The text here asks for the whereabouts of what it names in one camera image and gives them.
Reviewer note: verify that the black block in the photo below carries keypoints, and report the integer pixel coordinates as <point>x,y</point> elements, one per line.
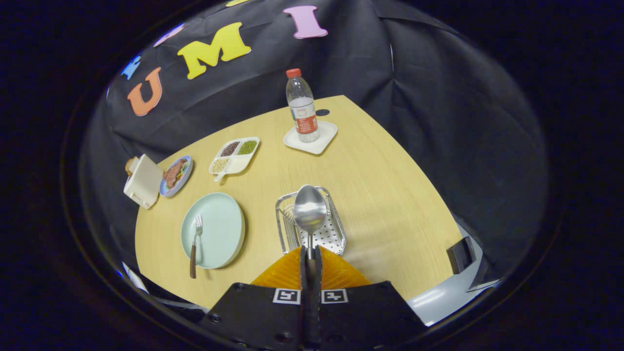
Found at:
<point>460,256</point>

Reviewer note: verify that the pile of yellow soybeans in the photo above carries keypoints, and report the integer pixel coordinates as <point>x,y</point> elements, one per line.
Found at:
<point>220,165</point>

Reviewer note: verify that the clear red-capped water bottle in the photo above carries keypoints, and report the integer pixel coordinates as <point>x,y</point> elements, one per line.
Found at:
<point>304,117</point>

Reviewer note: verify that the white divided tray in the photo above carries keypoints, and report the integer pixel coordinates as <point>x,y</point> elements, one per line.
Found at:
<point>239,165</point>

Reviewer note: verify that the brown meat slice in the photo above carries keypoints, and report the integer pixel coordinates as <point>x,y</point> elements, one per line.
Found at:
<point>173,174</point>

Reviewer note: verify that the blue plate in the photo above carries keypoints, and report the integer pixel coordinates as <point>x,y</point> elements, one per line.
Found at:
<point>185,178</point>

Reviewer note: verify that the black backdrop cloth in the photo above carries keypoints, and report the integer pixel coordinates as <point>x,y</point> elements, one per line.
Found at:
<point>390,73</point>

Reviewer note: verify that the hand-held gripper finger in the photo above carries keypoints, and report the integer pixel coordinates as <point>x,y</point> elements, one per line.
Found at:
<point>306,312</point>
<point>317,312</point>

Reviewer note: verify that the pile of dark red beans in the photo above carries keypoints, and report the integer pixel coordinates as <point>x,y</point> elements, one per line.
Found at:
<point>230,148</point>

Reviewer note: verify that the white square saucer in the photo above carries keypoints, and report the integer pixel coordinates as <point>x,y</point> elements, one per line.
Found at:
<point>325,134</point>

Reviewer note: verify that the cream toaster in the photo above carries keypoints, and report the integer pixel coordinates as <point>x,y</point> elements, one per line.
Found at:
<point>144,183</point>

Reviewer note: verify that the pile of green beans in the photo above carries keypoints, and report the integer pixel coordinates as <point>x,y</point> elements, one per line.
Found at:
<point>247,147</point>

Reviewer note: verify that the toast slice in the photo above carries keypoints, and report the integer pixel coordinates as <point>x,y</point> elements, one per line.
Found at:
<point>129,165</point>

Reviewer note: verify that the pale green plate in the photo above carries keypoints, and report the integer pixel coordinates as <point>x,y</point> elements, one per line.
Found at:
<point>222,229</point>

